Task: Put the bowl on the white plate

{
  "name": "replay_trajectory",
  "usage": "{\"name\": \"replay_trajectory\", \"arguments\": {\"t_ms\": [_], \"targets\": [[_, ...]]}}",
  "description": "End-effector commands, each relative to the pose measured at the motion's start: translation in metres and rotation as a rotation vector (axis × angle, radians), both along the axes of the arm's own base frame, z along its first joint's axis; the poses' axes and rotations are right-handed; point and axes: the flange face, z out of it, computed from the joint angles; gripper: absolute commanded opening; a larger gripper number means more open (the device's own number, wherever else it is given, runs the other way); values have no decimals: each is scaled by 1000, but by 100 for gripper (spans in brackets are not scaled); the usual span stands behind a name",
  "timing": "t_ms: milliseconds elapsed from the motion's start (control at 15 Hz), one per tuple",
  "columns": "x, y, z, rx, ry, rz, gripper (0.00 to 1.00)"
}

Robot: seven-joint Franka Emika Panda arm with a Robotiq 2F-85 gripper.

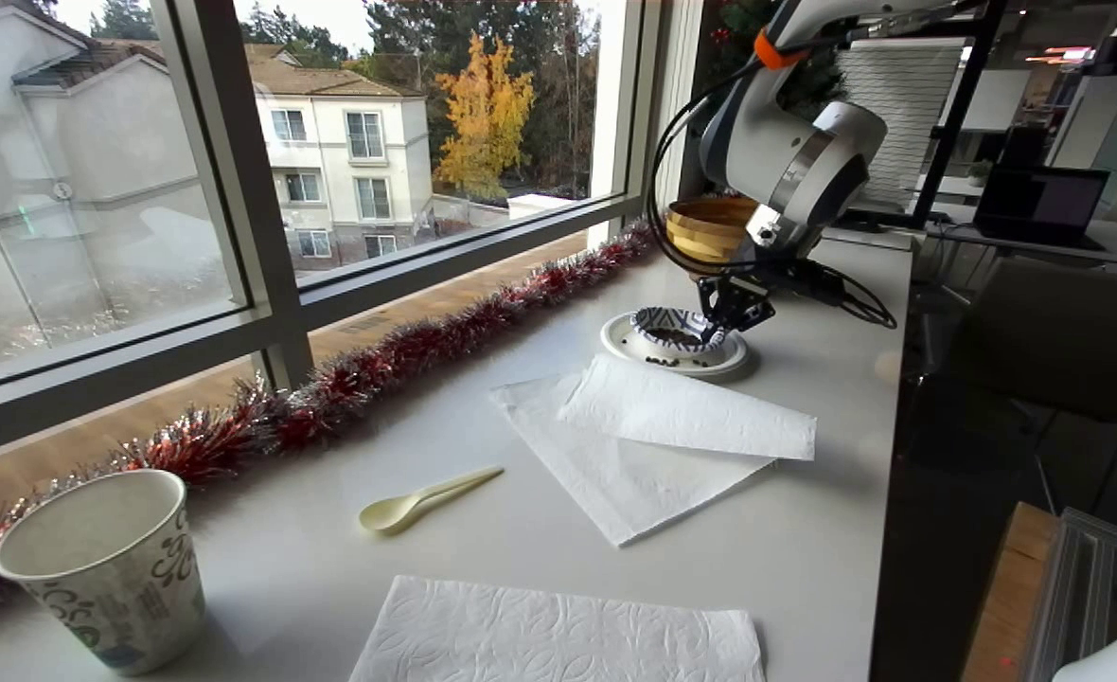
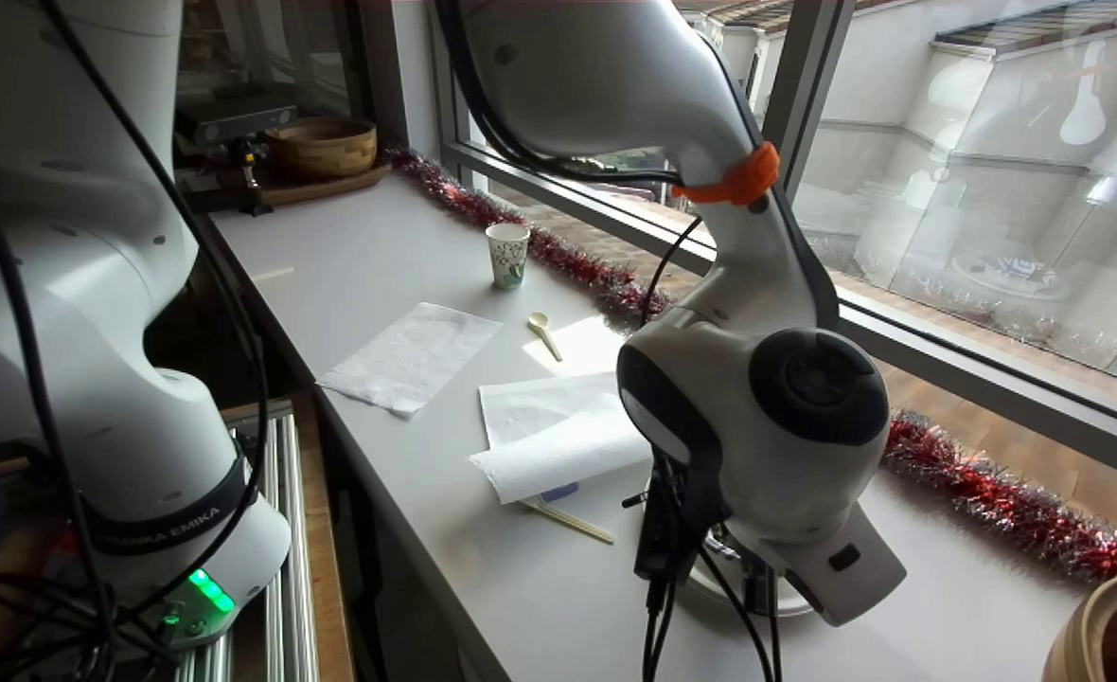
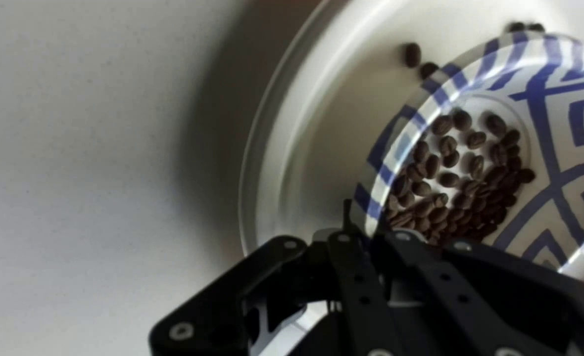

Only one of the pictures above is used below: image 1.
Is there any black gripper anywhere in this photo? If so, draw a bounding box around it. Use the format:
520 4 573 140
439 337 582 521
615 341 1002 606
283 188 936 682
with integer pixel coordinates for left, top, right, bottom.
688 270 779 350

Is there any white round plate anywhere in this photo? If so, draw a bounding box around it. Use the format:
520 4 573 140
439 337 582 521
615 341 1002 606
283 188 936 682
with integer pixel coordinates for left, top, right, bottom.
598 307 753 381

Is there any golden wooden bowl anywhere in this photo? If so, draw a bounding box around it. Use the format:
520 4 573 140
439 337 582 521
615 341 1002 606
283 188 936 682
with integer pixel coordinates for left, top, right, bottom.
664 188 763 274

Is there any small white paper napkin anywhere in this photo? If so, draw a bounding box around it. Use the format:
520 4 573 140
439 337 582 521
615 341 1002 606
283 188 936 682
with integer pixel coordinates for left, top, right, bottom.
553 350 820 467

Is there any large folded white napkin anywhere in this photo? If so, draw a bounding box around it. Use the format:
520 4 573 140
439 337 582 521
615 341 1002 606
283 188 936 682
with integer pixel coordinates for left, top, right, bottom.
492 375 775 550

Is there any green potted plant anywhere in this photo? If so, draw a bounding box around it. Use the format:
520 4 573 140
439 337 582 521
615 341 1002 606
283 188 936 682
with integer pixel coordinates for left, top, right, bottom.
694 0 779 88

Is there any yellow autumn tree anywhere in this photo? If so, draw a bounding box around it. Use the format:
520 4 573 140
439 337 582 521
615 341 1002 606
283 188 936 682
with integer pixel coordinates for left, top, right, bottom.
430 34 536 206

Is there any dark sofa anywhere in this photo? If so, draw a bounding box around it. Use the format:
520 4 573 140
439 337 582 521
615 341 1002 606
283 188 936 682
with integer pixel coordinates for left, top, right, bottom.
910 238 1117 535

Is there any textured white paper towel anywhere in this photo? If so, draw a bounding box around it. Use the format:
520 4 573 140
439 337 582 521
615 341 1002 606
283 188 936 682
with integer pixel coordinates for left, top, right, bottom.
344 572 770 682

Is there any dark monitor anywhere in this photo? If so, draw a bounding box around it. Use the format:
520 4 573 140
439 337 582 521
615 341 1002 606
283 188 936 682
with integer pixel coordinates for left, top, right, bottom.
974 161 1113 245

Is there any pale yellow plastic spoon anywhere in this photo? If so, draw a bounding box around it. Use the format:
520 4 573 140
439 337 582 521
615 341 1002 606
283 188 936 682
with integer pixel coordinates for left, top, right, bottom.
356 467 509 539

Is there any red silver tinsel garland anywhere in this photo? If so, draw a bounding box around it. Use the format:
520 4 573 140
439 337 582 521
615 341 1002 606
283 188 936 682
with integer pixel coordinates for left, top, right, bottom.
0 225 664 610

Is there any brown wooden board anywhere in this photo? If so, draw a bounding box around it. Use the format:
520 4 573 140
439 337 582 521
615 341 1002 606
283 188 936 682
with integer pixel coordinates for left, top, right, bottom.
959 501 1064 682

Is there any white apartment house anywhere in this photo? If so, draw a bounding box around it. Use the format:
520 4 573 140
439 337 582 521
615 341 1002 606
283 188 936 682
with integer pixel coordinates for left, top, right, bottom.
245 40 435 276

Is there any clear metal framed tray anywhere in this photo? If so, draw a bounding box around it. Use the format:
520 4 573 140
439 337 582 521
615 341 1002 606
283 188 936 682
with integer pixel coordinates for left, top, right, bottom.
1027 506 1117 682

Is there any patterned white paper cup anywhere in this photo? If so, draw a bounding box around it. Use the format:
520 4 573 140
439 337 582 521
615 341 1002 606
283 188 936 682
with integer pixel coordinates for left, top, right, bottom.
0 467 208 677

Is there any gray house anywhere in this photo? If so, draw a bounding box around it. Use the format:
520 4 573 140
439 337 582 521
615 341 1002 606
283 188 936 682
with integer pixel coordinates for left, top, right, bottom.
0 0 245 381

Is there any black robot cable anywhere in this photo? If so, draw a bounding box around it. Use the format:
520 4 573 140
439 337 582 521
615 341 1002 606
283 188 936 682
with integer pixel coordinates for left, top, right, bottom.
644 62 900 332

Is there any black shelf post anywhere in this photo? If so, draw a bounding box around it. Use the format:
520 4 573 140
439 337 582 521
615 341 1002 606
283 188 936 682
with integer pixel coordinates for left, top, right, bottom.
911 0 1007 231

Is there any dark window frame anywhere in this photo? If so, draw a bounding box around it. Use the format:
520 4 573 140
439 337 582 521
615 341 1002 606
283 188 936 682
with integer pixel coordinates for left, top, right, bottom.
0 0 710 467

